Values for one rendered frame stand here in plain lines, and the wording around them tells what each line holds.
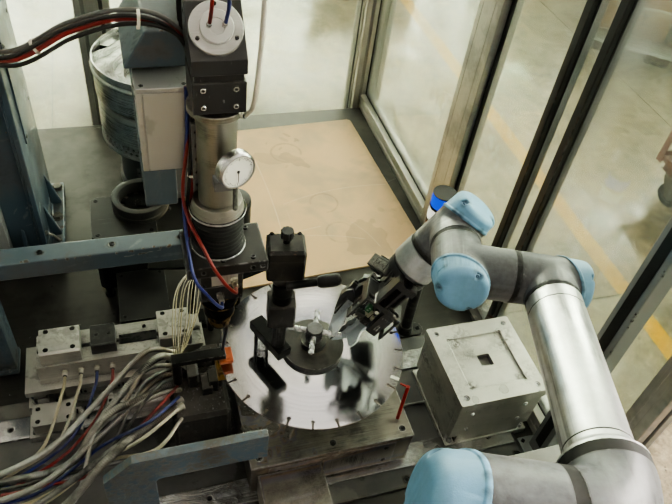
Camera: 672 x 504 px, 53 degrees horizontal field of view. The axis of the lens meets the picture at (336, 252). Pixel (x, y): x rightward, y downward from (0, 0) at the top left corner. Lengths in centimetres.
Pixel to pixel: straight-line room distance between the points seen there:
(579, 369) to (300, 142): 134
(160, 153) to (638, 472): 65
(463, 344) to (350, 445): 30
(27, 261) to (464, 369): 81
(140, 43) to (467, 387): 82
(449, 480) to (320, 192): 128
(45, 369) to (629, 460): 100
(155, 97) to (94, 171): 106
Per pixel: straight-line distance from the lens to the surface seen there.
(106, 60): 171
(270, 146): 196
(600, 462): 71
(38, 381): 139
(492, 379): 132
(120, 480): 109
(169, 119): 87
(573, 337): 85
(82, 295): 158
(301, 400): 115
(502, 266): 94
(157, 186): 104
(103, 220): 147
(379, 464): 133
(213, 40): 75
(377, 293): 108
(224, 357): 116
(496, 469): 65
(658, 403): 114
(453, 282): 90
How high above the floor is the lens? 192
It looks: 45 degrees down
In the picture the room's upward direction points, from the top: 9 degrees clockwise
